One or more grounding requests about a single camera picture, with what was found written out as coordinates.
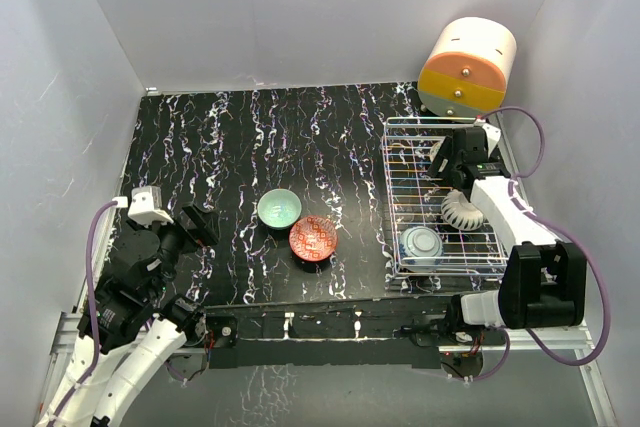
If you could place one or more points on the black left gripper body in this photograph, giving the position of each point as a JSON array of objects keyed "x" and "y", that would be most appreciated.
[{"x": 174, "y": 242}]

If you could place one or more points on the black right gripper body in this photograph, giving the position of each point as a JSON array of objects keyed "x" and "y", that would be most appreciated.
[{"x": 444, "y": 154}]

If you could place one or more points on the white bowl black striped outside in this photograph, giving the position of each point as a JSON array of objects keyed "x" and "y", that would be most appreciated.
[{"x": 459, "y": 213}]

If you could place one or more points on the blue white patterned bowl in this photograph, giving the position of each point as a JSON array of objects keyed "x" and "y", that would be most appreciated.
[{"x": 421, "y": 246}]

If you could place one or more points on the red patterned bowl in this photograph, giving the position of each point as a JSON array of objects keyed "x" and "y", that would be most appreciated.
[{"x": 313, "y": 238}]

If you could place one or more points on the floral cream bowl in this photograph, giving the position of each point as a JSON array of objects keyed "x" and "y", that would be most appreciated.
[{"x": 434, "y": 151}]

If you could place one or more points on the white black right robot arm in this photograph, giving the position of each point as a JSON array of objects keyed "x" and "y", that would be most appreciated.
[{"x": 544, "y": 282}]

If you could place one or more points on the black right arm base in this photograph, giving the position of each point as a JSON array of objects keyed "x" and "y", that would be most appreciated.
[{"x": 449, "y": 331}]

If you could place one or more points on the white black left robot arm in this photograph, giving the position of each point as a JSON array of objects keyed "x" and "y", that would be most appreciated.
[{"x": 122, "y": 339}]

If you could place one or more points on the celadon green bowl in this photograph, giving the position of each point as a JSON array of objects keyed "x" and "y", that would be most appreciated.
[{"x": 279, "y": 209}]

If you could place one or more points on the round pastel drawer cabinet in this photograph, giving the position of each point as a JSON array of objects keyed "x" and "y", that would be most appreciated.
[{"x": 468, "y": 69}]

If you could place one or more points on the black marble table mat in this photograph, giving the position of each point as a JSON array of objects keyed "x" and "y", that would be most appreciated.
[{"x": 224, "y": 150}]

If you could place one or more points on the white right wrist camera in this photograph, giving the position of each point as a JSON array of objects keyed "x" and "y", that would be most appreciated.
[{"x": 493, "y": 134}]

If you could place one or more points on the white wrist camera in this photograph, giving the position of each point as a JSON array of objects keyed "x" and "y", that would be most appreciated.
[
  {"x": 146, "y": 207},
  {"x": 493, "y": 134}
]

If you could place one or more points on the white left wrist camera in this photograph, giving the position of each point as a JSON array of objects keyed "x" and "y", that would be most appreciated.
[{"x": 146, "y": 207}]

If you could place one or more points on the white wire dish rack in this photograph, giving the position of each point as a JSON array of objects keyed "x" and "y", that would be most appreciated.
[{"x": 414, "y": 199}]

